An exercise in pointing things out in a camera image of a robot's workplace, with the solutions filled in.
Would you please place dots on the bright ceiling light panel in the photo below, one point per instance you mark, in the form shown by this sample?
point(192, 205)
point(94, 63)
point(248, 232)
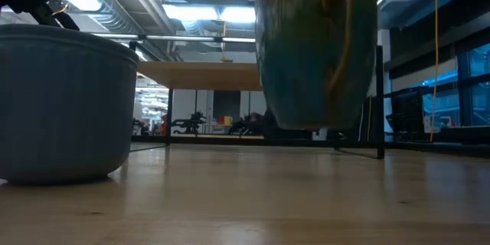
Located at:
point(206, 13)

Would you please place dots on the large grey ribbed bowl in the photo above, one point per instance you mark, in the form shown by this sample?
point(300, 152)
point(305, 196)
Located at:
point(65, 103)

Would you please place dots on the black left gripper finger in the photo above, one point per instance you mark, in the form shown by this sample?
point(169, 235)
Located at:
point(44, 17)
point(69, 22)

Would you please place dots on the black mesh crate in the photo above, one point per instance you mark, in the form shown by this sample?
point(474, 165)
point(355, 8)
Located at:
point(407, 115)

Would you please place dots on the dark green glazed mug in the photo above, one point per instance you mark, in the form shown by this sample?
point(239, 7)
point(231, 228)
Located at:
point(314, 53)

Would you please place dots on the black background robot arm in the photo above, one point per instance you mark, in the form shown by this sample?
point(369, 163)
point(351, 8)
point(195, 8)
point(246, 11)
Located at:
point(189, 122)

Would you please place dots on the silver ribbed ventilation duct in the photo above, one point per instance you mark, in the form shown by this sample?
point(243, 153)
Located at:
point(115, 19)

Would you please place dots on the wooden shelf black metal frame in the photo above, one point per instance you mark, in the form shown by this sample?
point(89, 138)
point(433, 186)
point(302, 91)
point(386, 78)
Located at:
point(199, 76)

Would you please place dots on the black round hanging camera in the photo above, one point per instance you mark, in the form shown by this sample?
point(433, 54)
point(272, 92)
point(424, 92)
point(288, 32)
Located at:
point(61, 5)

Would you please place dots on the black leaning panels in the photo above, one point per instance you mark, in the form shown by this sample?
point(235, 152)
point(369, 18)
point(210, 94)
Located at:
point(369, 118)

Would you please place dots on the yellow background mug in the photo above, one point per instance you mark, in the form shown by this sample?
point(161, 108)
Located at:
point(227, 120)

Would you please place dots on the white paper sign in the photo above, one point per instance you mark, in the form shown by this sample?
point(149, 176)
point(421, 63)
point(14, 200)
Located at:
point(430, 124)

